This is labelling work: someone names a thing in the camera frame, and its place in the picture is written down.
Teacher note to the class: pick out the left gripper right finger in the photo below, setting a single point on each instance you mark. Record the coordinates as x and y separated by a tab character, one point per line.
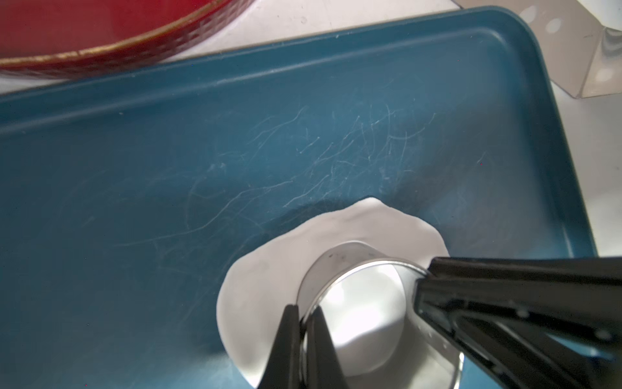
323	370

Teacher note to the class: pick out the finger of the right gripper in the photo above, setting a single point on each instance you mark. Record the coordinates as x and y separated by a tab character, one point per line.
528	323

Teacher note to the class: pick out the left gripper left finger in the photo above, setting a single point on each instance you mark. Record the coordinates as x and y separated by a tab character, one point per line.
283	367

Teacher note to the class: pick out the white dough piece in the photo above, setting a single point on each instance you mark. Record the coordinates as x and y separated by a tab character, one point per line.
260	284

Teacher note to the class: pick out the small round metal cutter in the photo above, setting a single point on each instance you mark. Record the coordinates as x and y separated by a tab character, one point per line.
367	300

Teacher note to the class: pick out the teal plastic tray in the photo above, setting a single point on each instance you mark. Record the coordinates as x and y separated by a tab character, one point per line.
125	199

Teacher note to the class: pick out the metal spatula wooden handle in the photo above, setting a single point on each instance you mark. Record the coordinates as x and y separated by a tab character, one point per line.
583	56

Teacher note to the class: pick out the round red tray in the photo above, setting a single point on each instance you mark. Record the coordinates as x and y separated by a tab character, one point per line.
77	38

